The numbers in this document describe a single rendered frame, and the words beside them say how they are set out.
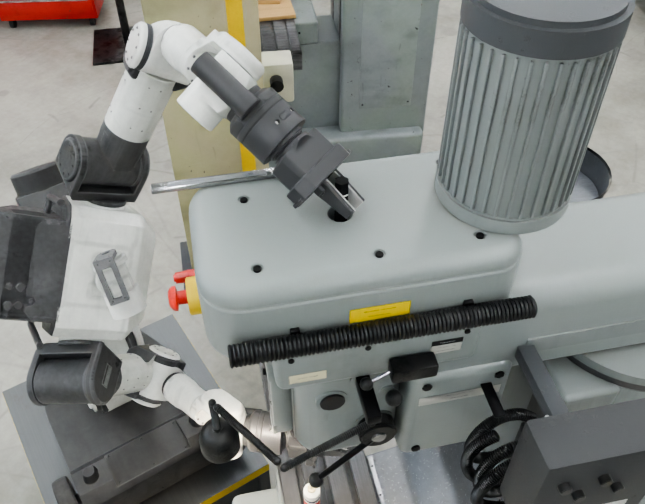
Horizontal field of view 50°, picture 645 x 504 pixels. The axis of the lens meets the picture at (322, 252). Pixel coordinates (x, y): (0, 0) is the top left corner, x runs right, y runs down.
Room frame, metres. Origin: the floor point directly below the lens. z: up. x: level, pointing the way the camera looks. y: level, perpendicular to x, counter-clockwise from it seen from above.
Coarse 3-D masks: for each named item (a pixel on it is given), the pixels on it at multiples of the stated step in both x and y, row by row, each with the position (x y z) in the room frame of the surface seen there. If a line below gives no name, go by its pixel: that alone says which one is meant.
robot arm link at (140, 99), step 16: (144, 32) 1.05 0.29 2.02; (128, 48) 1.07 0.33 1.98; (144, 48) 1.03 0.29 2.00; (128, 64) 1.04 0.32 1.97; (144, 64) 1.03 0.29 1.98; (128, 80) 1.07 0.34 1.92; (144, 80) 1.06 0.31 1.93; (160, 80) 1.06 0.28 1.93; (128, 96) 1.06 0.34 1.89; (144, 96) 1.06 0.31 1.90; (160, 96) 1.06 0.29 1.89; (112, 112) 1.07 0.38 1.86; (128, 112) 1.05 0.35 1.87; (144, 112) 1.06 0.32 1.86; (160, 112) 1.07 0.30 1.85; (112, 128) 1.05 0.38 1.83; (128, 128) 1.05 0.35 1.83; (144, 128) 1.06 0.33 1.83
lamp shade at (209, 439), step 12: (204, 432) 0.63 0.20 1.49; (216, 432) 0.62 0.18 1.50; (228, 432) 0.63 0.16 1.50; (204, 444) 0.61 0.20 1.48; (216, 444) 0.61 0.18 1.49; (228, 444) 0.61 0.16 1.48; (240, 444) 0.63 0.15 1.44; (204, 456) 0.61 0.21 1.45; (216, 456) 0.60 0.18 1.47; (228, 456) 0.60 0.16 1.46
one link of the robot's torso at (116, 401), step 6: (138, 330) 1.21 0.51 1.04; (138, 336) 1.19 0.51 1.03; (138, 342) 1.19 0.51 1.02; (120, 396) 1.20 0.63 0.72; (126, 396) 1.22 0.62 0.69; (108, 402) 1.18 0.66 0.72; (114, 402) 1.20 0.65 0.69; (120, 402) 1.21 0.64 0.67; (126, 402) 1.23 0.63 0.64; (102, 408) 1.18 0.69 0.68; (108, 408) 1.19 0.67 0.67; (114, 408) 1.21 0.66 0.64
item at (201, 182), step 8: (272, 168) 0.85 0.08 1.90; (208, 176) 0.83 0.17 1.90; (216, 176) 0.83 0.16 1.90; (224, 176) 0.83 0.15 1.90; (232, 176) 0.83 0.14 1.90; (240, 176) 0.83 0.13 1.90; (248, 176) 0.83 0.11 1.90; (256, 176) 0.83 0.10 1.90; (264, 176) 0.83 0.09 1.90; (272, 176) 0.84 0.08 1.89; (152, 184) 0.81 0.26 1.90; (160, 184) 0.81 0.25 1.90; (168, 184) 0.81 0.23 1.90; (176, 184) 0.81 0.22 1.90; (184, 184) 0.81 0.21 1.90; (192, 184) 0.81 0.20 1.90; (200, 184) 0.82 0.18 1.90; (208, 184) 0.82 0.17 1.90; (216, 184) 0.82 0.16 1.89; (224, 184) 0.82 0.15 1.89; (152, 192) 0.80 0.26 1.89; (160, 192) 0.80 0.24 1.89
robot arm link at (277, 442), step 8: (264, 424) 0.77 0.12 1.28; (264, 432) 0.75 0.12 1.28; (272, 432) 0.75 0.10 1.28; (280, 432) 0.75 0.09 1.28; (288, 432) 0.76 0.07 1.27; (264, 440) 0.74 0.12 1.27; (272, 440) 0.74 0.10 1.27; (280, 440) 0.74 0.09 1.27; (288, 440) 0.74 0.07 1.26; (296, 440) 0.74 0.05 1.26; (272, 448) 0.73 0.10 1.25; (280, 448) 0.73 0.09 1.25; (288, 448) 0.73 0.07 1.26; (296, 448) 0.73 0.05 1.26; (304, 448) 0.72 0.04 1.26; (296, 456) 0.72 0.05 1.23; (312, 464) 0.70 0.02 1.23
